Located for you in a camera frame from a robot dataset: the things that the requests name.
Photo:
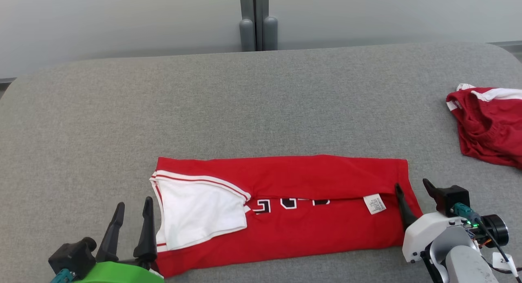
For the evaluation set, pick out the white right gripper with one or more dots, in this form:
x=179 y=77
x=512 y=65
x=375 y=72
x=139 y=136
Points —
x=428 y=230

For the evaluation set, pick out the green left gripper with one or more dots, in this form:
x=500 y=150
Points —
x=118 y=273

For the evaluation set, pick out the red shorts with white stripe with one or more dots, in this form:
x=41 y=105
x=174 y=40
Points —
x=489 y=128

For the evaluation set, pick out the red basketball jersey number 23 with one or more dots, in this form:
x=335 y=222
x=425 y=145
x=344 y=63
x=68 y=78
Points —
x=306 y=230

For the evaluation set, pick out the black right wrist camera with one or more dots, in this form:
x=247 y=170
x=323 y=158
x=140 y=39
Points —
x=454 y=197

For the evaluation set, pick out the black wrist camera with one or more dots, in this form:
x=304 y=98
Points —
x=71 y=256
x=454 y=197

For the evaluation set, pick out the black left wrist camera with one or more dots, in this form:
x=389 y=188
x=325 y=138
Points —
x=71 y=256

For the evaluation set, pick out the grey rounded post cap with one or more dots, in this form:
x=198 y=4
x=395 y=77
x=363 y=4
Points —
x=247 y=36
x=270 y=34

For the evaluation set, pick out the grey vertical partition post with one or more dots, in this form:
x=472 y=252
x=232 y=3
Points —
x=255 y=5

